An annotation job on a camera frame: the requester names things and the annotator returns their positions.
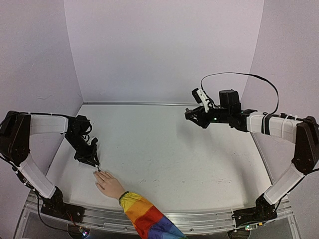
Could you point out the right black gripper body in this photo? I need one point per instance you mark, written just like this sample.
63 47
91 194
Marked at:
202 115

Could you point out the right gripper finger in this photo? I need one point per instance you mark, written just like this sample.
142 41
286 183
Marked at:
195 119
196 110

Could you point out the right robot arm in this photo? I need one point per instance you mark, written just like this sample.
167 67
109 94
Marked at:
289 144

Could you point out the rear table edge rail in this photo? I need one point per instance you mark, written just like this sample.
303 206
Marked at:
143 104

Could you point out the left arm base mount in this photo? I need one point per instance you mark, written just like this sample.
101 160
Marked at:
56 207

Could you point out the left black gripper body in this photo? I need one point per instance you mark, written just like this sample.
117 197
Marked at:
83 151

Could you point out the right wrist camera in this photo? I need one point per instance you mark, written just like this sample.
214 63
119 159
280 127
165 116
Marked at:
203 99

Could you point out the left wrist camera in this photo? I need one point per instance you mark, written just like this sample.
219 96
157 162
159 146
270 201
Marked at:
93 141

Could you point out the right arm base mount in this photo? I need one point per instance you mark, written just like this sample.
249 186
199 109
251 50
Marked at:
262 212

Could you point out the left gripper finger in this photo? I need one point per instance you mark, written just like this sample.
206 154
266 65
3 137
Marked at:
94 158
90 162

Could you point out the mannequin hand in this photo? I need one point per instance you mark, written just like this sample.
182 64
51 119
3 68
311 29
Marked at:
108 185

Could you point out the aluminium front rail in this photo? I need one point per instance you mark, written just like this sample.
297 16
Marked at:
200 223

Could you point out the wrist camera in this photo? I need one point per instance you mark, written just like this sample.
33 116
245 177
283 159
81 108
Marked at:
93 141
203 99

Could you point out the rainbow sleeve forearm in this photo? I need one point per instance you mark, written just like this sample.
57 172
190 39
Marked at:
148 221

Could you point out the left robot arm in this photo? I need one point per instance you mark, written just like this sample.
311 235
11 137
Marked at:
22 145

